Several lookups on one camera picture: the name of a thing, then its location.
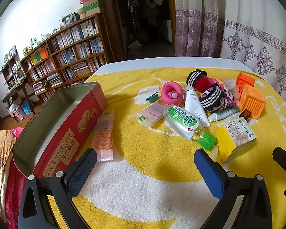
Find striped socks bundle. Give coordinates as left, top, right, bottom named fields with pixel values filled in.
left=199, top=82, right=240, bottom=112

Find rows of books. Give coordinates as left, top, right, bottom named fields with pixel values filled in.
left=24, top=18, right=108, bottom=96

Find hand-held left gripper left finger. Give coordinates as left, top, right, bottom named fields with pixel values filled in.
left=18, top=148, right=97, bottom=229

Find yellow white medicine box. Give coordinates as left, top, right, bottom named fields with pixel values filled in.
left=216, top=118, right=257, bottom=163

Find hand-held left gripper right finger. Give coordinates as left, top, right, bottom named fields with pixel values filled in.
left=194, top=148, right=273, bottom=229

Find blue plastic bin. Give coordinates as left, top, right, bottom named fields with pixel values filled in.
left=21, top=101, right=34, bottom=115

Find pink funnel toy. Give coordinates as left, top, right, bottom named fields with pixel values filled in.
left=161, top=81, right=183, bottom=105

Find small pink sachet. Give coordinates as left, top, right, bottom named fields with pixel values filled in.
left=135, top=104, right=166, bottom=127

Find green white ointment tube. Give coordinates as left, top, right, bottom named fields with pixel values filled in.
left=207, top=107, right=241, bottom=123

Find light orange ribbed toy block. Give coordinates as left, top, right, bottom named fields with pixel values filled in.
left=238, top=84, right=267, bottom=120

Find dark wooden desk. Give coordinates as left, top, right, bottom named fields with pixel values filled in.
left=1, top=80, right=36, bottom=118

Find purple curtain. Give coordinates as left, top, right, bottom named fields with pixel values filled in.
left=173, top=0, right=226, bottom=58

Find dark orange toy block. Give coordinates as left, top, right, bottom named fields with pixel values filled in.
left=236, top=72, right=255, bottom=94

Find green-capped hand sanitizer bottle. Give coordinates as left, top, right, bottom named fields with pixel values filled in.
left=163, top=106, right=217, bottom=150

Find white lotion tube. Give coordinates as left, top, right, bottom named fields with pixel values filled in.
left=182, top=86, right=210, bottom=127

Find pink plastic bin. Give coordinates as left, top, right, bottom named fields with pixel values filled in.
left=13, top=106, right=26, bottom=121

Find green box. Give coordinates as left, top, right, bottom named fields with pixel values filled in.
left=83, top=2, right=103, bottom=17

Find red pompom striped hair tie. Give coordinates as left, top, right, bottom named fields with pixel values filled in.
left=186, top=69, right=214, bottom=93

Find red biscuit tin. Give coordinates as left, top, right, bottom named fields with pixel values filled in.
left=12, top=81, right=108, bottom=179

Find pink wafer packet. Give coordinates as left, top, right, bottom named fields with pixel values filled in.
left=90, top=110, right=115, bottom=162

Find wooden bookshelf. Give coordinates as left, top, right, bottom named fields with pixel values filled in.
left=19, top=13, right=115, bottom=103

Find filmstrip photo frame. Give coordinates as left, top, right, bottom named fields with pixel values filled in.
left=62, top=11, right=80, bottom=26

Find dark small shelf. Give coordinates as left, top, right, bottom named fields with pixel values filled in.
left=0, top=45, right=27, bottom=86

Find yellow white towel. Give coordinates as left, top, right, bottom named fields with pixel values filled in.
left=46, top=67, right=286, bottom=229

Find white patterned curtain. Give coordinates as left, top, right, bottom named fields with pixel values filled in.
left=220, top=0, right=286, bottom=101

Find wooden door frame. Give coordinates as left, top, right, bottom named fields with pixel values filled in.
left=97, top=0, right=177, bottom=64

